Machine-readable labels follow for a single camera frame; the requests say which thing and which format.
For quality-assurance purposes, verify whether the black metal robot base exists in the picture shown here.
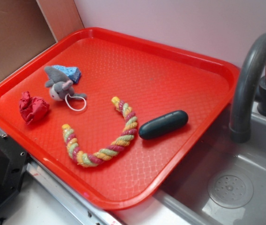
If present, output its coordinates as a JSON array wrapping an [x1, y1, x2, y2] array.
[[0, 136, 28, 208]]

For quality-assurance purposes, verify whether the dark green plastic pickle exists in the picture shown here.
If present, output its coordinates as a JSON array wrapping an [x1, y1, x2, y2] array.
[[139, 110, 189, 140]]

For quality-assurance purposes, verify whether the red plastic tray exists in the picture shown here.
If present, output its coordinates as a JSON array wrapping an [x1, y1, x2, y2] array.
[[0, 28, 239, 210]]

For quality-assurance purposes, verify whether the blue sponge wedge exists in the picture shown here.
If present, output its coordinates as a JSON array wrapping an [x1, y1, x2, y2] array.
[[52, 65, 81, 84]]

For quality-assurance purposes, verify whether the grey plush elephant toy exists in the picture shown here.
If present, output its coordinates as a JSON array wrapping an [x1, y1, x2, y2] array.
[[44, 66, 87, 112]]

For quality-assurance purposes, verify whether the crumpled red cloth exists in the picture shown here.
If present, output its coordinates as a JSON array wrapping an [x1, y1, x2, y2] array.
[[19, 91, 50, 125]]

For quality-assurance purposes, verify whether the grey curved faucet spout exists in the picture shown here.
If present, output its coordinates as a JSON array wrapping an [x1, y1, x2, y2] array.
[[229, 33, 266, 143]]

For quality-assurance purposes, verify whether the grey plastic sink basin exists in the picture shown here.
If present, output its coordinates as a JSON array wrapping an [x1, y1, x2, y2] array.
[[155, 108, 266, 225]]

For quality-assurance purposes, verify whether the brown cardboard panel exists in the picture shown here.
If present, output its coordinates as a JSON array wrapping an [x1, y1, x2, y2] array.
[[0, 0, 84, 82]]

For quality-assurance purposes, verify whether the multicolour twisted rope toy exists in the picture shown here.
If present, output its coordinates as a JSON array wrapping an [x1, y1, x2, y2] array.
[[61, 97, 138, 168]]

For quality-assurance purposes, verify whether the silver metal rail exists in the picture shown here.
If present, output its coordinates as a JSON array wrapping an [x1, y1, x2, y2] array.
[[0, 129, 121, 225]]

